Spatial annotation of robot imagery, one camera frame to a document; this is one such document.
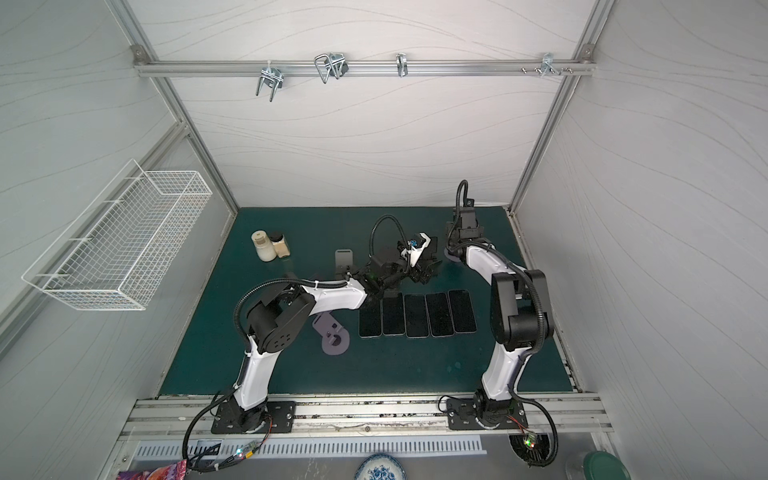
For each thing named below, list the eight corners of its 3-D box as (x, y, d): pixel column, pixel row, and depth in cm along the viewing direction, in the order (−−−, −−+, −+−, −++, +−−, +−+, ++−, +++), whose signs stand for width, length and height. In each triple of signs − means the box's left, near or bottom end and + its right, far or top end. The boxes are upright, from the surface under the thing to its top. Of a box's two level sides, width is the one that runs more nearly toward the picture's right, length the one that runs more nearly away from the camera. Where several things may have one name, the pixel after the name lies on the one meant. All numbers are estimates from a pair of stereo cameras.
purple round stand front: (331, 361, 84) (327, 352, 78) (312, 332, 90) (307, 321, 84) (352, 345, 87) (349, 335, 81) (333, 318, 93) (328, 306, 87)
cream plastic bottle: (258, 261, 106) (247, 243, 98) (263, 247, 110) (253, 229, 102) (274, 261, 106) (265, 243, 98) (279, 247, 110) (270, 229, 102)
